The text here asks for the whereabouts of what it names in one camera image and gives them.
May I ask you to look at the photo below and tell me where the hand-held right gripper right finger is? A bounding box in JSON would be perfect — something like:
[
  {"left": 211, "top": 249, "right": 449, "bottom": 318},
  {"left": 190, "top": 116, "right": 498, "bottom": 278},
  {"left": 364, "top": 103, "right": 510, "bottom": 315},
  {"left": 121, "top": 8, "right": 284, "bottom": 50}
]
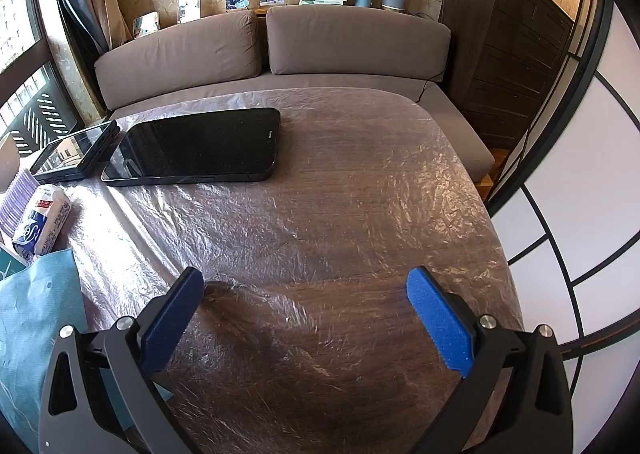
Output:
[{"left": 406, "top": 265, "right": 573, "bottom": 454}]

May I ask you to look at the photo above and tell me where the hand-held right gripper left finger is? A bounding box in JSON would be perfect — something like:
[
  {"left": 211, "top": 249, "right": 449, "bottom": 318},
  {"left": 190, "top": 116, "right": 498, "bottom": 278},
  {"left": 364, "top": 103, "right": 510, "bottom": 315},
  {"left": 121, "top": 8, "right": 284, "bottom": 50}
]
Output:
[{"left": 39, "top": 266, "right": 206, "bottom": 454}]

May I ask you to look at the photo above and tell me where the teal paper booklet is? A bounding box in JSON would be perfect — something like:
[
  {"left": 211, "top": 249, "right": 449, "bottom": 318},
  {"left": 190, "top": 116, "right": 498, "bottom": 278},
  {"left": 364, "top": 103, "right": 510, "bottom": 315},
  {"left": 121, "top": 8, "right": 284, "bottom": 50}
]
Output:
[{"left": 0, "top": 240, "right": 151, "bottom": 440}]

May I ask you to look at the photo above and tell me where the white and blue tissue packet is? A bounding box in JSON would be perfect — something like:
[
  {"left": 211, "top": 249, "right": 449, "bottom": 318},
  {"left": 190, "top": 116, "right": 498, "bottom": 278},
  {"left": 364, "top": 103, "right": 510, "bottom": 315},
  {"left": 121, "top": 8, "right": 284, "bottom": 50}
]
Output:
[{"left": 11, "top": 184, "right": 72, "bottom": 265}]

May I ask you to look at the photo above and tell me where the purple hair roller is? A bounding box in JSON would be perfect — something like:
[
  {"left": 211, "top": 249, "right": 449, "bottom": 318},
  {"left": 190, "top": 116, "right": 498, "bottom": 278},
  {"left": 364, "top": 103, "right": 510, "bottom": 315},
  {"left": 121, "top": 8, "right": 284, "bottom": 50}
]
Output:
[{"left": 0, "top": 169, "right": 41, "bottom": 240}]

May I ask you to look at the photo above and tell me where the clear plastic table cover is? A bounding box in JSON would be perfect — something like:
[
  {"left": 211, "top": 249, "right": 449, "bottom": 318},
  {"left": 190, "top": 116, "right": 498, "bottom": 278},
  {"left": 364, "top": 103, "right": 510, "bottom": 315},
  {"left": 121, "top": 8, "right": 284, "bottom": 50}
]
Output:
[{"left": 0, "top": 88, "right": 526, "bottom": 454}]

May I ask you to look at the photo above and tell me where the large black tablet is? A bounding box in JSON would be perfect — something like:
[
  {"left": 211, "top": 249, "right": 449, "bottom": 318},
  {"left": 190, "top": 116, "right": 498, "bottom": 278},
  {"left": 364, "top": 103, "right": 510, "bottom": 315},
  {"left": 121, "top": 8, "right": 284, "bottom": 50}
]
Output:
[{"left": 101, "top": 108, "right": 282, "bottom": 186}]

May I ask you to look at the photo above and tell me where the tablet in dark blue case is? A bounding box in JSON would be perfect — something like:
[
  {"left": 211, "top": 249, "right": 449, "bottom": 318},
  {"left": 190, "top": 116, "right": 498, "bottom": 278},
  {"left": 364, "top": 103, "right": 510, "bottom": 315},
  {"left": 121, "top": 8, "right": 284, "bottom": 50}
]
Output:
[{"left": 30, "top": 119, "right": 122, "bottom": 183}]

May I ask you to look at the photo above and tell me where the white panel sliding door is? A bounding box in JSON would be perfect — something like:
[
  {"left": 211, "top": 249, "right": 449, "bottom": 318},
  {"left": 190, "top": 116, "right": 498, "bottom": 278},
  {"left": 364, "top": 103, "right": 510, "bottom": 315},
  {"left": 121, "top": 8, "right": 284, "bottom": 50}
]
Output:
[{"left": 487, "top": 0, "right": 640, "bottom": 360}]

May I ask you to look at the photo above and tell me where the brown sofa back cushion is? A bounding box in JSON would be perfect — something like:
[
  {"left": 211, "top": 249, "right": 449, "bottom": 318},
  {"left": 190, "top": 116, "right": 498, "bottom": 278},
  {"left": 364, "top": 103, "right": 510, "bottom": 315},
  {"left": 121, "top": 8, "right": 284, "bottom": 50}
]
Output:
[
  {"left": 94, "top": 12, "right": 264, "bottom": 111},
  {"left": 266, "top": 5, "right": 452, "bottom": 78}
]

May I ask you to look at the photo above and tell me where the window with lattice railing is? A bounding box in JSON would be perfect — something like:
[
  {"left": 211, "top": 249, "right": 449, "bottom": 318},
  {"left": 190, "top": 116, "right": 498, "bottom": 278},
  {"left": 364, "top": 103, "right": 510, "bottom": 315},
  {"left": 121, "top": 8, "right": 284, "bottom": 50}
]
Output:
[{"left": 0, "top": 0, "right": 86, "bottom": 145}]

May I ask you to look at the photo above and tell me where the dark wooden cabinet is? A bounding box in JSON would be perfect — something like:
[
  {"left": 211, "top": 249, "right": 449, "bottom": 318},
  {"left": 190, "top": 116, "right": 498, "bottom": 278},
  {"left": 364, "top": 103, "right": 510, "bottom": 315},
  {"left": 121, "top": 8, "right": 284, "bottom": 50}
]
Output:
[{"left": 440, "top": 0, "right": 576, "bottom": 150}]

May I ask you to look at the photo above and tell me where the black cable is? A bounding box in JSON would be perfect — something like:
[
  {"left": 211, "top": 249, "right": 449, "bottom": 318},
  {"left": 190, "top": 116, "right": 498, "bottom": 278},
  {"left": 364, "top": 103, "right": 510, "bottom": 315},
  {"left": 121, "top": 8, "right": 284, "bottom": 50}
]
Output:
[{"left": 417, "top": 9, "right": 456, "bottom": 102}]

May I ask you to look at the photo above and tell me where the rounded photo frame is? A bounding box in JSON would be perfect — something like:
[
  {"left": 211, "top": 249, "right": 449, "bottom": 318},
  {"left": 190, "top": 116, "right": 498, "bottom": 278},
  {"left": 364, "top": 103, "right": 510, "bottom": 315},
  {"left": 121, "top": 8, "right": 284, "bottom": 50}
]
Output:
[{"left": 132, "top": 12, "right": 161, "bottom": 39}]

